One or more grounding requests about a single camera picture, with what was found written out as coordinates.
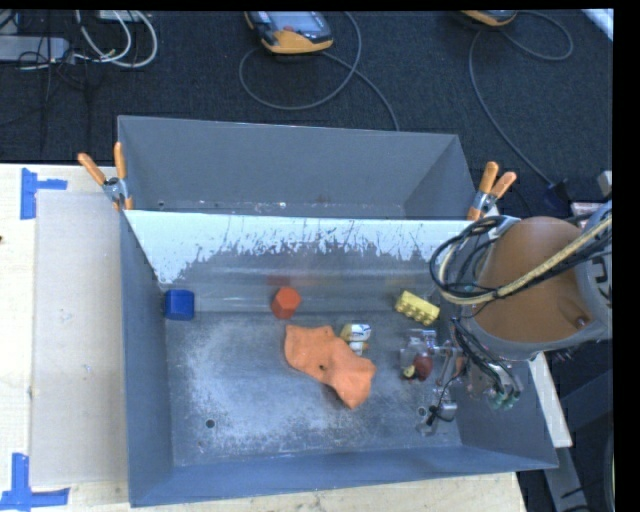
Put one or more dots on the yellow toy brick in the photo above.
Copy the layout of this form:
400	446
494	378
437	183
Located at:
417	308

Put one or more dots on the grey metal bin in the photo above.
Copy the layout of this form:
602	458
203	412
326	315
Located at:
240	390

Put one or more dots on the red-orange hexagonal block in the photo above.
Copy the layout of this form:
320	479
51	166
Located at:
286	302

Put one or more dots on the blue cube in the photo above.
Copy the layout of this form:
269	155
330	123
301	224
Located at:
179	304

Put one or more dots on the black cylinder on white bracket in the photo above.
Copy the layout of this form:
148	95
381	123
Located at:
561	355

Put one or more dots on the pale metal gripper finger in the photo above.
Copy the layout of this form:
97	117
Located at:
439	416
422	348

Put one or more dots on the pale flat board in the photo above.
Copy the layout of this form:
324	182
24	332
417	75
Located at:
75	325

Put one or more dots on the orange irregular lump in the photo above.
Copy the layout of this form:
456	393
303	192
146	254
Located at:
330	360

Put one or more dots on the small white toy figure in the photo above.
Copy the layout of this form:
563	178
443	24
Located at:
356	336

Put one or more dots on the brown and yellow small toy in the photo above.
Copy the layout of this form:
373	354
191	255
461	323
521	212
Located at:
423	365

